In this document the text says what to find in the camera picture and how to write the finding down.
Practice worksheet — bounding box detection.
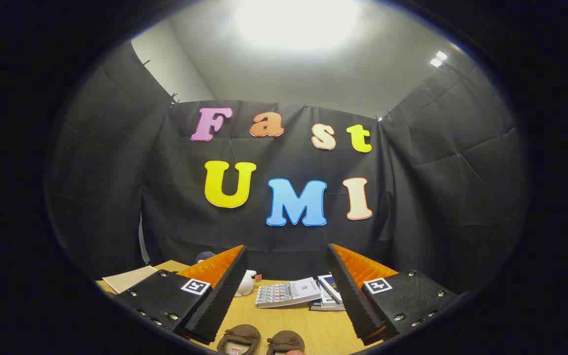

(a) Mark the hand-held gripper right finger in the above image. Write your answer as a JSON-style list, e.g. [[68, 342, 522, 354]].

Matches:
[[326, 243, 458, 346]]

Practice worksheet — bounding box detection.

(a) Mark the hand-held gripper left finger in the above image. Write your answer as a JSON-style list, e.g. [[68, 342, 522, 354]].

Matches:
[[113, 245, 248, 345]]

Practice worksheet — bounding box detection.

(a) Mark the brown fuzzy slipper shoe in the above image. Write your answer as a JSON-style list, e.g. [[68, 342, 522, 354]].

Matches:
[[266, 330, 306, 355], [217, 324, 261, 355]]

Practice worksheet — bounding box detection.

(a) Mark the beige fabric storage box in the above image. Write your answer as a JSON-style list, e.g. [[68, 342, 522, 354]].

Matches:
[[103, 265, 159, 295]]

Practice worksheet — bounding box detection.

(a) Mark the white duck plush toy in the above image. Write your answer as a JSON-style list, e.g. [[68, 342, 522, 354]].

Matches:
[[234, 269, 263, 298]]

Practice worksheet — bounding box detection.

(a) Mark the white book with blue picture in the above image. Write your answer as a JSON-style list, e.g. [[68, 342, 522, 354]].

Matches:
[[318, 275, 344, 304]]

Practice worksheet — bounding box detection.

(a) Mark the book with patterned cover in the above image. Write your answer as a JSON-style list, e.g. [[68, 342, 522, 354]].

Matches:
[[255, 277, 322, 309]]

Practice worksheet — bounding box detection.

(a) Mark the large bright ceiling light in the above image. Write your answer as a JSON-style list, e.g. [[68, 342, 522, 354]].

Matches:
[[235, 0, 363, 50]]

